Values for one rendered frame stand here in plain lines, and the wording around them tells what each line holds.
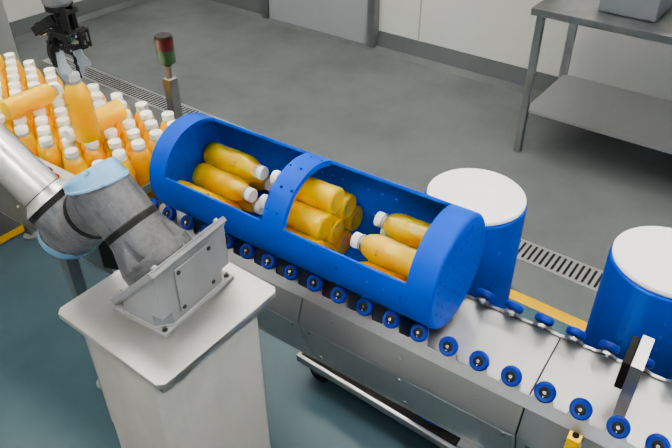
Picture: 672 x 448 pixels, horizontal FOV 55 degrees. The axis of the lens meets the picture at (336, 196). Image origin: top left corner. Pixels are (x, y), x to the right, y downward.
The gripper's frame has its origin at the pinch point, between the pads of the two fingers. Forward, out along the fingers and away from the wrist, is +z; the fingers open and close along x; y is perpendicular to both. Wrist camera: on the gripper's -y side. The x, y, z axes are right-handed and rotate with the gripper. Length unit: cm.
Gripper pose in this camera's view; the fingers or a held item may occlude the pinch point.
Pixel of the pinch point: (72, 75)
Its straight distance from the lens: 194.5
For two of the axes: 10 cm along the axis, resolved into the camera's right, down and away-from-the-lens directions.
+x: 5.7, -4.7, 6.8
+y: 8.2, 3.1, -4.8
